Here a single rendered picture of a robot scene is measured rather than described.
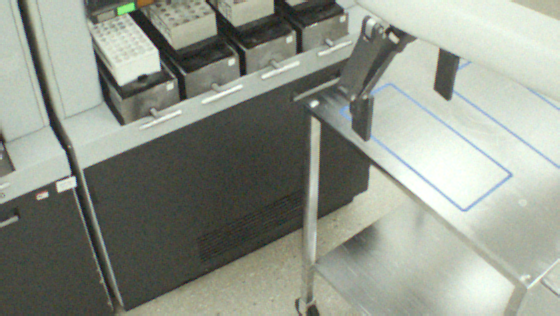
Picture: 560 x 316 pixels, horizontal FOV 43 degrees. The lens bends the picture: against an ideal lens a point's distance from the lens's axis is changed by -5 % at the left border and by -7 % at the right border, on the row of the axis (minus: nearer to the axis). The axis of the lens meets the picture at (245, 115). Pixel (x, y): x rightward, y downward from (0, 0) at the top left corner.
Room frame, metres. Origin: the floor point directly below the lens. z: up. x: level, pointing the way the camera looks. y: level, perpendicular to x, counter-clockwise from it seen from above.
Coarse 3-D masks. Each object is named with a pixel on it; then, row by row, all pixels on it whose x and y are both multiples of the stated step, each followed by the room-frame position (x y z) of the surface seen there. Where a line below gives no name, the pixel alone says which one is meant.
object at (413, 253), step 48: (432, 48) 1.29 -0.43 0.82; (336, 96) 1.14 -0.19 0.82; (384, 96) 1.13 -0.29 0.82; (432, 96) 1.12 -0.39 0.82; (480, 96) 1.12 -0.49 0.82; (528, 96) 1.11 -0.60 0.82; (384, 144) 0.99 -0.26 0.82; (432, 144) 0.99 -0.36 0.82; (480, 144) 0.98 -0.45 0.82; (528, 144) 0.97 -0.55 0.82; (432, 192) 0.86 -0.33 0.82; (480, 192) 0.85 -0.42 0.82; (528, 192) 0.84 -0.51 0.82; (384, 240) 1.18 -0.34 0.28; (432, 240) 1.16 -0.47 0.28; (480, 240) 0.74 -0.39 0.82; (528, 240) 0.73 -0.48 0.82; (336, 288) 1.04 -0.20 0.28; (384, 288) 1.03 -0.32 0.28; (432, 288) 1.01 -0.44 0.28; (480, 288) 1.00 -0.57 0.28; (528, 288) 0.63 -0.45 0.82
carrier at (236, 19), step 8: (240, 0) 1.42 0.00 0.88; (248, 0) 1.42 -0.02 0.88; (256, 0) 1.43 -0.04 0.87; (264, 0) 1.44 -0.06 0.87; (272, 0) 1.45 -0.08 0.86; (232, 8) 1.40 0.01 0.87; (240, 8) 1.41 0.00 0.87; (248, 8) 1.42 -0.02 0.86; (256, 8) 1.43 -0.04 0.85; (264, 8) 1.44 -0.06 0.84; (272, 8) 1.45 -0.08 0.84; (232, 16) 1.40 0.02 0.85; (240, 16) 1.41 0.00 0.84; (248, 16) 1.42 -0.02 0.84; (256, 16) 1.43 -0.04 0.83; (240, 24) 1.41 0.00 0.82
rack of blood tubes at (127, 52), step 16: (128, 16) 1.41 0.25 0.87; (96, 32) 1.37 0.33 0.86; (112, 32) 1.35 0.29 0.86; (128, 32) 1.35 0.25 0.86; (96, 48) 1.35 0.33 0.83; (112, 48) 1.30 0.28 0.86; (128, 48) 1.29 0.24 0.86; (144, 48) 1.28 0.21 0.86; (112, 64) 1.24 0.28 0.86; (128, 64) 1.24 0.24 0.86; (144, 64) 1.25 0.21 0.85; (128, 80) 1.23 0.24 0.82
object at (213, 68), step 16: (144, 32) 1.44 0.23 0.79; (160, 48) 1.36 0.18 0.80; (224, 48) 1.33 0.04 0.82; (176, 64) 1.30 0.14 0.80; (192, 64) 1.28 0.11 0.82; (208, 64) 1.29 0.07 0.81; (224, 64) 1.30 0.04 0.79; (192, 80) 1.26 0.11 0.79; (208, 80) 1.28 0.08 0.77; (224, 80) 1.30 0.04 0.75; (192, 96) 1.26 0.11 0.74; (208, 96) 1.24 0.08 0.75; (224, 96) 1.25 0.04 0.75
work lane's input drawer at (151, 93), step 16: (160, 64) 1.29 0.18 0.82; (112, 80) 1.25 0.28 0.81; (144, 80) 1.23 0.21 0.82; (160, 80) 1.23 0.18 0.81; (176, 80) 1.24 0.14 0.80; (112, 96) 1.23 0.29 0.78; (128, 96) 1.20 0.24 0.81; (144, 96) 1.21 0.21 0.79; (160, 96) 1.23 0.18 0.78; (176, 96) 1.24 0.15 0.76; (128, 112) 1.19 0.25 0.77; (144, 112) 1.21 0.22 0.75; (176, 112) 1.20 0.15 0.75; (144, 128) 1.16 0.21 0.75
